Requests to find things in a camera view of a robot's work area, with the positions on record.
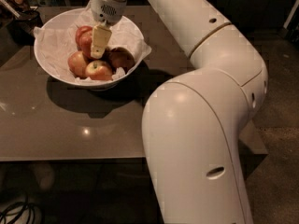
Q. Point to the red apple with sticker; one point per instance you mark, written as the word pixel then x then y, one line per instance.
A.
pixel 85 44

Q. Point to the red apple at back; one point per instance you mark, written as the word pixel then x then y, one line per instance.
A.
pixel 80 31

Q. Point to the yellow-red apple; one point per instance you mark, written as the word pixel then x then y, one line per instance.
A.
pixel 99 70
pixel 77 64

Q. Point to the left yellow-red apple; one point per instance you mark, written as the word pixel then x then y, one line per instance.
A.
pixel 77 64

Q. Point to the front yellow-red apple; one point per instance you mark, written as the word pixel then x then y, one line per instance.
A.
pixel 99 70

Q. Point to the right red apple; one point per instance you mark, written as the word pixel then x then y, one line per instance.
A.
pixel 121 58

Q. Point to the white ceramic bowl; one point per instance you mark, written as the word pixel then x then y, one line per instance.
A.
pixel 46 58

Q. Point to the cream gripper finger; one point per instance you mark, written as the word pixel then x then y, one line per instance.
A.
pixel 100 38

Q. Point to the white crumpled paper liner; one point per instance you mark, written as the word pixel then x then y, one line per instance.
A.
pixel 56 41

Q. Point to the black basket with items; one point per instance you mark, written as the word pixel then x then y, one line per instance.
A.
pixel 25 20

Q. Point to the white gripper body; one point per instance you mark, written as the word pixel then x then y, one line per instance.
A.
pixel 106 11

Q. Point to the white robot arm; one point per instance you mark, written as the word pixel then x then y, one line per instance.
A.
pixel 191 123

